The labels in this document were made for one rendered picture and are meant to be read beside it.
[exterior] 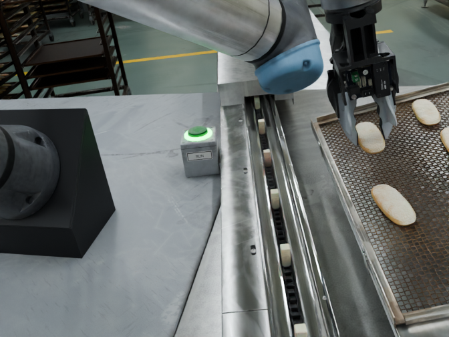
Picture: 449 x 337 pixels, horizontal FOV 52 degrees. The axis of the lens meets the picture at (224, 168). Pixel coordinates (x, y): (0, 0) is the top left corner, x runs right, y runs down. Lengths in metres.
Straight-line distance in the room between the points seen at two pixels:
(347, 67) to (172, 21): 0.28
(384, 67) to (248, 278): 0.32
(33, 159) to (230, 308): 0.37
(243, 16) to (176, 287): 0.40
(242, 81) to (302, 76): 0.59
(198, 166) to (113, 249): 0.24
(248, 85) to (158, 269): 0.54
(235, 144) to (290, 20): 0.48
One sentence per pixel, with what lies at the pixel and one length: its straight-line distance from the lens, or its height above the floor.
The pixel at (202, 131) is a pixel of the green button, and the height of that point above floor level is 0.91.
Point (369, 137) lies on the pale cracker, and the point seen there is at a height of 0.96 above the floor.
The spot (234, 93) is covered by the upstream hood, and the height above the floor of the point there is 0.89.
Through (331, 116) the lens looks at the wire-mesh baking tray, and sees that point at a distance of 0.93.
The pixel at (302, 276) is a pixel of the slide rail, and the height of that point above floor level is 0.85.
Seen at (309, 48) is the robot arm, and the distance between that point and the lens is 0.51.
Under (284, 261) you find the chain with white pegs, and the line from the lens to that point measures 0.66.
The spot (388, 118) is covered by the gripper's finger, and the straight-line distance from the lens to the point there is 0.72.
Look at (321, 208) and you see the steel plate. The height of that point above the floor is 0.82.
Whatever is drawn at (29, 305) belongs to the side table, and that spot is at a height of 0.82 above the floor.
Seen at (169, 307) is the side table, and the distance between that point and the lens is 0.66.
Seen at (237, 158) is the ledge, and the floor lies 0.86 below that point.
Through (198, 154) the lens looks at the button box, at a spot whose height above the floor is 0.87.
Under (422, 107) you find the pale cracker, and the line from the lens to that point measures 0.90.
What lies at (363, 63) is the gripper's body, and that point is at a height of 1.09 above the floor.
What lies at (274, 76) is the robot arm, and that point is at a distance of 0.50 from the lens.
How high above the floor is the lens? 1.29
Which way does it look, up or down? 30 degrees down
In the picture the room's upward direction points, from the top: 7 degrees counter-clockwise
